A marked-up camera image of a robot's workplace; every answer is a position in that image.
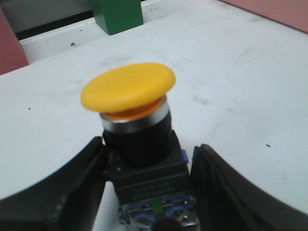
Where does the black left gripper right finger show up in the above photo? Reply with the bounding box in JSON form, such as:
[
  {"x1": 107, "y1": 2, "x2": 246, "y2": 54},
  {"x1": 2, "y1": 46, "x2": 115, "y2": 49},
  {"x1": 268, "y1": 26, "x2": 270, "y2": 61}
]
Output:
[{"x1": 191, "y1": 144, "x2": 308, "y2": 231}]

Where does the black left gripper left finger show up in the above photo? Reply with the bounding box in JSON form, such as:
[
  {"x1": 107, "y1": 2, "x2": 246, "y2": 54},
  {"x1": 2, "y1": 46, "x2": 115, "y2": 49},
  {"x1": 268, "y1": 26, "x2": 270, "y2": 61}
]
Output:
[{"x1": 0, "y1": 137, "x2": 108, "y2": 231}]

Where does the yellow mushroom push button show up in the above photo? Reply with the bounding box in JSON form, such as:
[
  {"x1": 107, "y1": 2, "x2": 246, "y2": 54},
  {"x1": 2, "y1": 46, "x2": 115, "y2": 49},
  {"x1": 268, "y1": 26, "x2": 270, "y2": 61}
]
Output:
[{"x1": 81, "y1": 63, "x2": 199, "y2": 231}]

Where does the pink wooden cube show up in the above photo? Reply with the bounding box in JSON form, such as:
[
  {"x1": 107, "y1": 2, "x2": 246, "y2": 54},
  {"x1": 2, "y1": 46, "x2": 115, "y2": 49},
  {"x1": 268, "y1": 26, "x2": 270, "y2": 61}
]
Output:
[{"x1": 0, "y1": 9, "x2": 29, "y2": 75}]

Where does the green wooden cube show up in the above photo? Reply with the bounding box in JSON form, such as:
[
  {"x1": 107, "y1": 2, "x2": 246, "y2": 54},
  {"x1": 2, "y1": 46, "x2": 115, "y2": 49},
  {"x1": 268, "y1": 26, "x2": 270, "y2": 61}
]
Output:
[{"x1": 91, "y1": 0, "x2": 143, "y2": 35}]

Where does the pink plastic bin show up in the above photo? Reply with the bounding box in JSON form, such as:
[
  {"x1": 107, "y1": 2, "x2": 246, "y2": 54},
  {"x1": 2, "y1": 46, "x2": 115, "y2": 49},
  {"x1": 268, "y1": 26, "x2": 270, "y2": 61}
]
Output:
[{"x1": 226, "y1": 0, "x2": 308, "y2": 33}]

